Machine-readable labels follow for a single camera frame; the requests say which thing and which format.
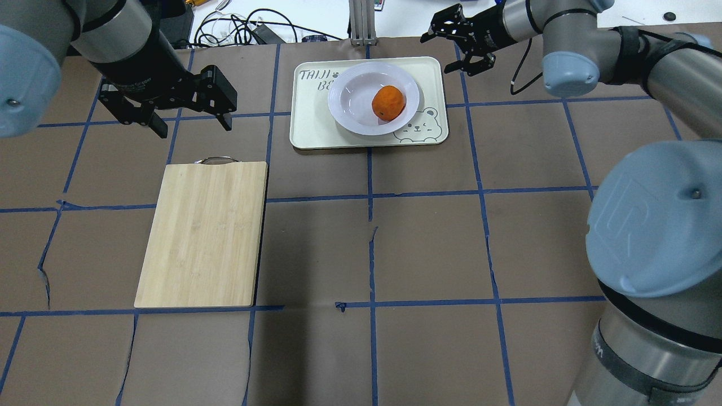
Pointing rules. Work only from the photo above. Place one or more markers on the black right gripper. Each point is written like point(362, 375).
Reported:
point(489, 29)

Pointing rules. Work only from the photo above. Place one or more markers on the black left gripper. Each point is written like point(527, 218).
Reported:
point(142, 67)

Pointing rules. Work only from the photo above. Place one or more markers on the orange fruit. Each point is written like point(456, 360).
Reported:
point(388, 103)

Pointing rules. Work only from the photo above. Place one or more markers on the white round plate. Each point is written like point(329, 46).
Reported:
point(350, 97)

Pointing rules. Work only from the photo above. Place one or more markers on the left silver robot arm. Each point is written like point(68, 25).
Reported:
point(141, 72)

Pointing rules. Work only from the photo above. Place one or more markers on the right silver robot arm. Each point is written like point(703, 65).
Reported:
point(654, 227)

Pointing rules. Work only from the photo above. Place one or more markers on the cream bear tray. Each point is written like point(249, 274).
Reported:
point(313, 127)

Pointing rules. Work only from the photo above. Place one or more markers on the black power adapter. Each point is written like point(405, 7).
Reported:
point(263, 35)

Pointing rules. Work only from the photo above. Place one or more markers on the wooden cutting board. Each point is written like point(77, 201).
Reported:
point(204, 244)

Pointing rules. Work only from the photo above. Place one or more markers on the aluminium frame post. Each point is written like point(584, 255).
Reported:
point(362, 26)

